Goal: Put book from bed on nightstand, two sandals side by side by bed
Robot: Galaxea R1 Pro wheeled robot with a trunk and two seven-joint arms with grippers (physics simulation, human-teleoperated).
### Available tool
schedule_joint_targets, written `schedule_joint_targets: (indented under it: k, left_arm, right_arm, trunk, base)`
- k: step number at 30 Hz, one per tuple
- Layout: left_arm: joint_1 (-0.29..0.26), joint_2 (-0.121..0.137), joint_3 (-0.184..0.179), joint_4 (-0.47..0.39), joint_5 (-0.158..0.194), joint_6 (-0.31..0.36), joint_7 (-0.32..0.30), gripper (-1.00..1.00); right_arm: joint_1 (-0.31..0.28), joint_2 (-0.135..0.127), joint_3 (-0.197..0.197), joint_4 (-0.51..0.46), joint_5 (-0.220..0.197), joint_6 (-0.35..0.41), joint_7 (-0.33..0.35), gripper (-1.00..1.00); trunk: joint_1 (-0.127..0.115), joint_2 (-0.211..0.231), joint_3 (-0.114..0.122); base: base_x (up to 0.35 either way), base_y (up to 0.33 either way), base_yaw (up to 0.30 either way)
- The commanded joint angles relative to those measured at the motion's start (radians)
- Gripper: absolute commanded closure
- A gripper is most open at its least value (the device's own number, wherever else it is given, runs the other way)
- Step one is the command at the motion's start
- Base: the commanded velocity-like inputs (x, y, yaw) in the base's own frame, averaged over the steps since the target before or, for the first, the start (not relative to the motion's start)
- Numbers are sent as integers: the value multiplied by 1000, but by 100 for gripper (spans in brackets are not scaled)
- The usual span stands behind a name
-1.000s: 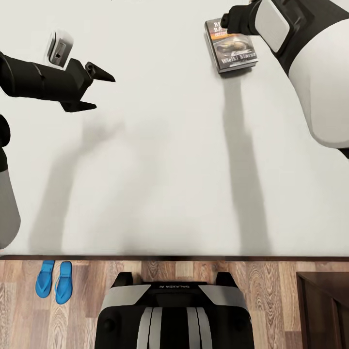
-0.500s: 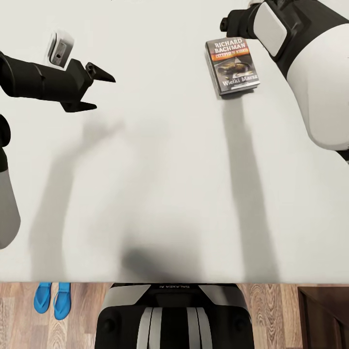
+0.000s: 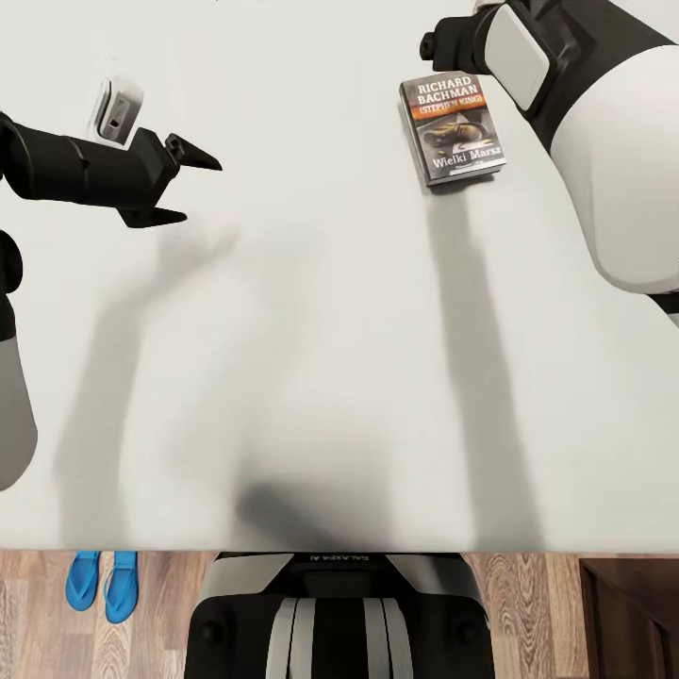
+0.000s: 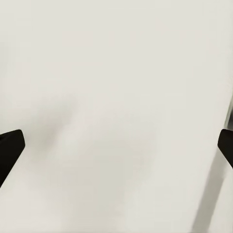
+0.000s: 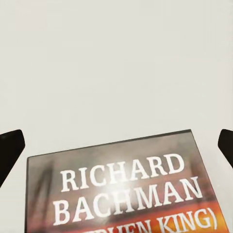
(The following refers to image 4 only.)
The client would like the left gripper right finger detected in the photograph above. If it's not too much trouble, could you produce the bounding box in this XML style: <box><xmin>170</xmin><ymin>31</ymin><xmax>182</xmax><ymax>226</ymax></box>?
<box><xmin>218</xmin><ymin>129</ymin><xmax>233</xmax><ymax>168</ymax></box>

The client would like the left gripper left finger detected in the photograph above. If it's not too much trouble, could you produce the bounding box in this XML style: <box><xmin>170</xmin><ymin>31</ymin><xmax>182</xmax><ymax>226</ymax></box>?
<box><xmin>0</xmin><ymin>129</ymin><xmax>25</xmax><ymax>187</ymax></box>

